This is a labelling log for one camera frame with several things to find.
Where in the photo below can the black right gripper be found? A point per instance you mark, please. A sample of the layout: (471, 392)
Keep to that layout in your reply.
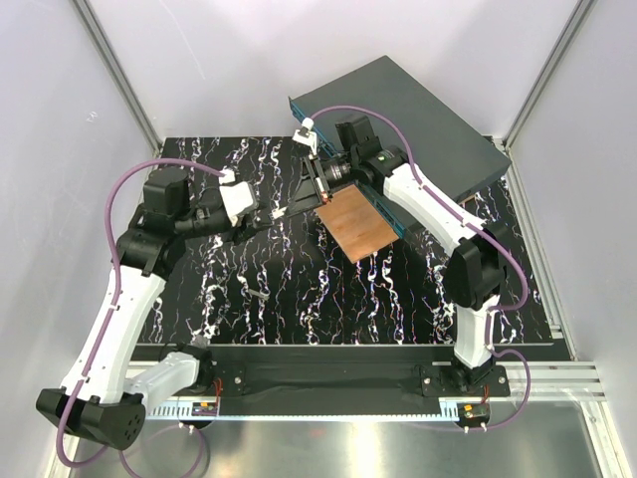
(307, 195)

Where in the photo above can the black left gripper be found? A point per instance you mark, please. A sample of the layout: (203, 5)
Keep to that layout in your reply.
(247, 227)

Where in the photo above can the clear network plug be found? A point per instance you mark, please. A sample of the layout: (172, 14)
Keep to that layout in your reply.
(259, 294)
(278, 213)

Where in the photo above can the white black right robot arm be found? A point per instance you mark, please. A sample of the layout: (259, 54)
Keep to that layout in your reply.
(476, 268)

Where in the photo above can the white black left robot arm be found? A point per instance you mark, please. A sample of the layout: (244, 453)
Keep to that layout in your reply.
(95, 400)

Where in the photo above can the brown wooden board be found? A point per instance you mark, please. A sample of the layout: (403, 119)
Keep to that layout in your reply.
(360, 230)

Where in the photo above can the black marble pattern mat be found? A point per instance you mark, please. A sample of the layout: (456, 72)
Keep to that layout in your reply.
(317, 296)

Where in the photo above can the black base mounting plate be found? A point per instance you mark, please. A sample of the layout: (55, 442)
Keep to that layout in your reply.
(342, 381)

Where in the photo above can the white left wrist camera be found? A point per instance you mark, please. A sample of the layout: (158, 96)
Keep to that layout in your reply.
(238, 197)

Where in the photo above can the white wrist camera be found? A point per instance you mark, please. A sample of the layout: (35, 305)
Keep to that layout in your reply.
(238, 197)
(305, 135)

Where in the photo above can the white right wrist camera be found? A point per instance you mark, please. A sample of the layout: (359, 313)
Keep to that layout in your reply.
(305, 135)

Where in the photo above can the dark grey network switch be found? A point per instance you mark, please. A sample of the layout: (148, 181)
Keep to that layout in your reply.
(449, 152)

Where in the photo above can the aluminium rail frame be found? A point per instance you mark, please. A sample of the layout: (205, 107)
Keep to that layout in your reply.
(553, 381)

